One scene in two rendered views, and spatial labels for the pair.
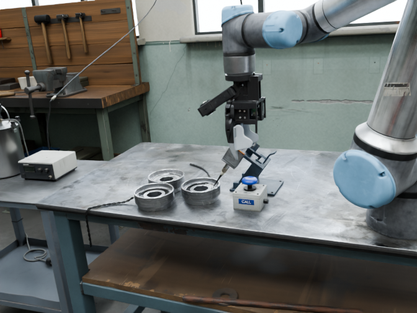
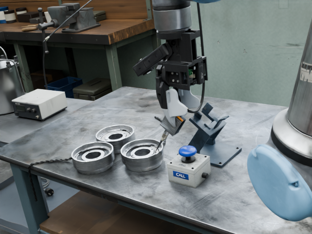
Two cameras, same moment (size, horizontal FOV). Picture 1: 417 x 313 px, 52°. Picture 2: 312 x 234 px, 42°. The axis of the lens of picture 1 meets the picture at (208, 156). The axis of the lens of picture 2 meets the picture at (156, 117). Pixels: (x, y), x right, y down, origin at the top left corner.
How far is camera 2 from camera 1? 0.33 m
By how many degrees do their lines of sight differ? 15
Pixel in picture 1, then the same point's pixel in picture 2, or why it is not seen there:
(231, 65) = (159, 21)
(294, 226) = (223, 213)
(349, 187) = (262, 189)
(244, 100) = (178, 61)
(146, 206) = (80, 169)
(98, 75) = (114, 9)
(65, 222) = (19, 172)
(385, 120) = (302, 113)
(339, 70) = not seen: outside the picture
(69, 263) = (27, 210)
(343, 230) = (279, 227)
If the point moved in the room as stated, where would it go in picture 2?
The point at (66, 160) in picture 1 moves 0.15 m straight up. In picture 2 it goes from (55, 100) to (47, 67)
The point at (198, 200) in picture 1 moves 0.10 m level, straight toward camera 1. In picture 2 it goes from (134, 166) to (123, 190)
